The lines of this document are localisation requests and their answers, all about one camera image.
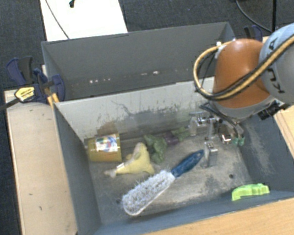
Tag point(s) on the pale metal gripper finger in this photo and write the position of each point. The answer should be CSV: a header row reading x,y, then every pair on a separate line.
x,y
205,160
213,156

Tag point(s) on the black cylinder on white bracket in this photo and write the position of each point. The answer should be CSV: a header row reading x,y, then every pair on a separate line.
x,y
268,112

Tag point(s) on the green toy figure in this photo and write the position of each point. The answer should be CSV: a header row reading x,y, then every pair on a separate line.
x,y
157,146

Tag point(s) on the yellow jar with printed label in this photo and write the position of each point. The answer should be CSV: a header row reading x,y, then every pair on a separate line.
x,y
103,150

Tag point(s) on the lime green flat toy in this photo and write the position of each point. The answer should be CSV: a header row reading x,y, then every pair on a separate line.
x,y
248,191

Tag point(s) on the grey metal bin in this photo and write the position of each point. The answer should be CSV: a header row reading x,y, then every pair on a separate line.
x,y
132,61

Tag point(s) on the pale wood board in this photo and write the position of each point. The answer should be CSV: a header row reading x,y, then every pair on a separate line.
x,y
40,171

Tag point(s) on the yellow toy seal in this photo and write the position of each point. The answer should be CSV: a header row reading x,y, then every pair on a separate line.
x,y
138,163

